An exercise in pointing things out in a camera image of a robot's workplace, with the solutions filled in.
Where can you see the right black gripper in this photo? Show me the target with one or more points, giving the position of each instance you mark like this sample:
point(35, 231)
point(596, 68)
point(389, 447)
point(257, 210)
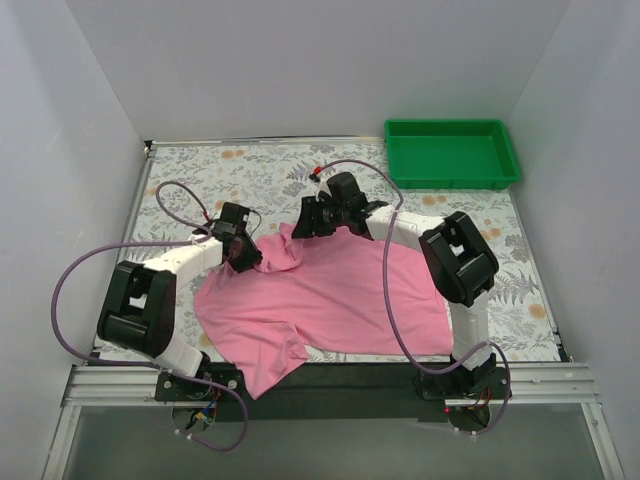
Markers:
point(307, 218)

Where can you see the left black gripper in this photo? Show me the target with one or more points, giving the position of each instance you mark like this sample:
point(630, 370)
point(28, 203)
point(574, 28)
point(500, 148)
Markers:
point(245, 252)

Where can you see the pink t shirt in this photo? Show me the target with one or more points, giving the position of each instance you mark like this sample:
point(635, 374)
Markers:
point(325, 293)

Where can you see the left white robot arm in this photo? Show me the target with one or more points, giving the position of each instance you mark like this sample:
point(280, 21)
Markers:
point(139, 310)

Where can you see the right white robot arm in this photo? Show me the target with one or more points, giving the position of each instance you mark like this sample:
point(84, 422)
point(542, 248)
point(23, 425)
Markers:
point(461, 264)

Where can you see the floral patterned table mat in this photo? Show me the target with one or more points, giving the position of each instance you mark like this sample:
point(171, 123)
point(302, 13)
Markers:
point(271, 177)

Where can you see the green plastic bin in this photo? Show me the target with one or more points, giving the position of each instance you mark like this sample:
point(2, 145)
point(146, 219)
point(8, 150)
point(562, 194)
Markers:
point(451, 154)

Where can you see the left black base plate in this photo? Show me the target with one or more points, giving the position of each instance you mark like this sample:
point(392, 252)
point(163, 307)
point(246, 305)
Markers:
point(200, 385)

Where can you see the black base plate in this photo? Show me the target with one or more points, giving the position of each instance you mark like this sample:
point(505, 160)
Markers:
point(200, 385)
point(462, 386)

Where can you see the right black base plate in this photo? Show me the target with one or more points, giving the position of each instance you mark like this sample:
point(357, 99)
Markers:
point(462, 386)

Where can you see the aluminium frame rail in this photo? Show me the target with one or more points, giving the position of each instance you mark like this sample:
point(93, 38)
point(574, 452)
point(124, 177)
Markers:
point(341, 391)

